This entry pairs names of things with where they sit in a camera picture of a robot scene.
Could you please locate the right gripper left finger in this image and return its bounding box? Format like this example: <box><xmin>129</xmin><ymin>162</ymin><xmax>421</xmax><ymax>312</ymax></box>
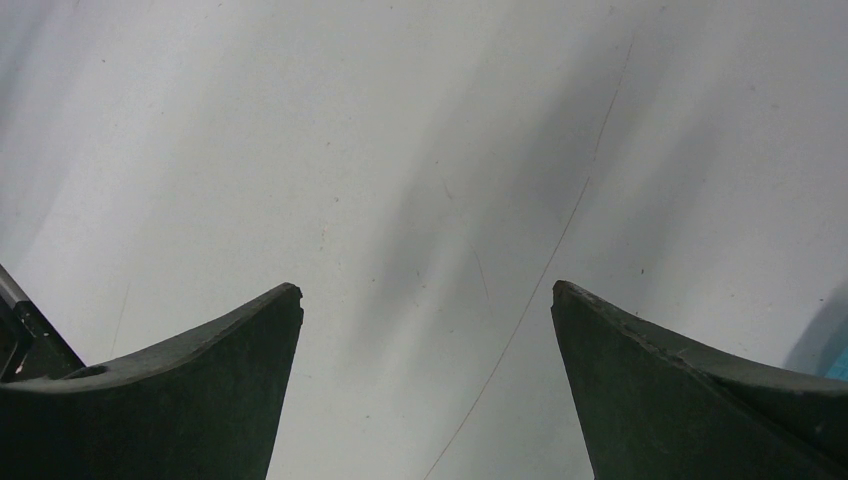
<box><xmin>1</xmin><ymin>283</ymin><xmax>304</xmax><ymax>479</ymax></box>

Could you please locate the teal microphone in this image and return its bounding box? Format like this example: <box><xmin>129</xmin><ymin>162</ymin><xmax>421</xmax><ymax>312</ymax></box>
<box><xmin>825</xmin><ymin>348</ymin><xmax>848</xmax><ymax>381</ymax></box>

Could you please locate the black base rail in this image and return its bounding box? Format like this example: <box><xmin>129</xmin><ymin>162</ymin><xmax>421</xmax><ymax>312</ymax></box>
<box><xmin>1</xmin><ymin>267</ymin><xmax>85</xmax><ymax>383</ymax></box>

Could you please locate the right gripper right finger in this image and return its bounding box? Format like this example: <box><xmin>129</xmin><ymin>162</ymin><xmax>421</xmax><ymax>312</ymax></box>
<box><xmin>551</xmin><ymin>280</ymin><xmax>847</xmax><ymax>479</ymax></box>

